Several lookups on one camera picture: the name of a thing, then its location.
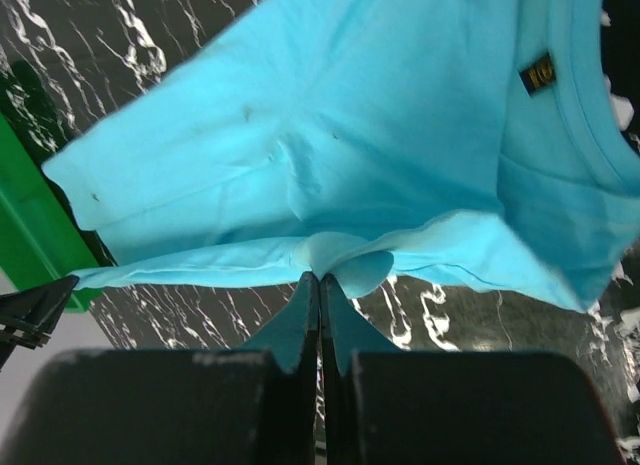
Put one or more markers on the black marble pattern mat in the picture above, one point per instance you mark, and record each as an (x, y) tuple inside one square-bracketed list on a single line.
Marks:
[(67, 63)]

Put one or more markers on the cyan polo shirt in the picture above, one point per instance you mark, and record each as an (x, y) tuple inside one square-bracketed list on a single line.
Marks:
[(461, 142)]

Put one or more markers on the green plastic bin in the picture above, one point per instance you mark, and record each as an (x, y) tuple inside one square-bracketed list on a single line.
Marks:
[(39, 243)]

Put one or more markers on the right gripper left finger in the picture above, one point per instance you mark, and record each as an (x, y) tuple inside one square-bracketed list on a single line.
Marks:
[(253, 404)]

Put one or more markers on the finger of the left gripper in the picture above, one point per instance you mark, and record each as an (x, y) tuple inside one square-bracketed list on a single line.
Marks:
[(29, 317)]

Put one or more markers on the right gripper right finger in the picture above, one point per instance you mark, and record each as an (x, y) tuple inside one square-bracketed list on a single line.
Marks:
[(385, 405)]

